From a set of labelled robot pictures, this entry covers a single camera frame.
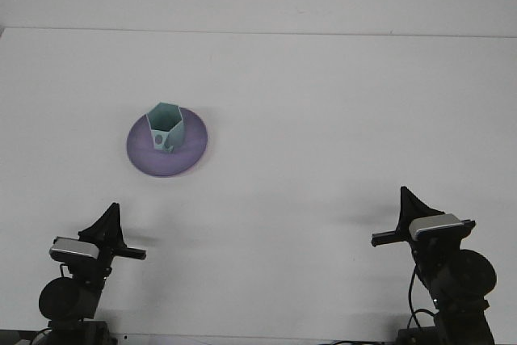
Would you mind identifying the pale blue faceted cup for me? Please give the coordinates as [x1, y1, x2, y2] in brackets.
[145, 102, 187, 155]

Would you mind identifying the pale purple round plate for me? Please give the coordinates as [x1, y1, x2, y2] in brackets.
[126, 107, 210, 179]

